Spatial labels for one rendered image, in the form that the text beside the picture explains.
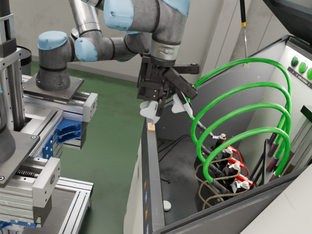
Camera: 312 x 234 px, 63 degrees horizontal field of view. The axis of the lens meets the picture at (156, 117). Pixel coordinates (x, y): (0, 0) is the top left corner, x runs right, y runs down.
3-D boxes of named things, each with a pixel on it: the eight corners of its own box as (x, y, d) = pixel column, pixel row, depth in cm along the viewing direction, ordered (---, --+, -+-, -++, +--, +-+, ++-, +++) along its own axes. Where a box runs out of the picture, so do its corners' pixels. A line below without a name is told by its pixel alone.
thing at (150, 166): (140, 142, 136) (146, 117, 128) (149, 143, 137) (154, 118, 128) (143, 260, 84) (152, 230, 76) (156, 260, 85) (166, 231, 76)
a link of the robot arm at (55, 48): (34, 59, 115) (32, 28, 108) (64, 57, 123) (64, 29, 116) (43, 70, 108) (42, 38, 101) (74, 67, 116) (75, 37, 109)
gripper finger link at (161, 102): (153, 110, 76) (159, 83, 71) (159, 111, 76) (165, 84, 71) (154, 119, 72) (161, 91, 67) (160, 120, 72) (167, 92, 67)
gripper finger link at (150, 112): (137, 122, 77) (142, 95, 72) (156, 124, 78) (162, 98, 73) (137, 128, 75) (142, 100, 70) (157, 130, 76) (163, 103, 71)
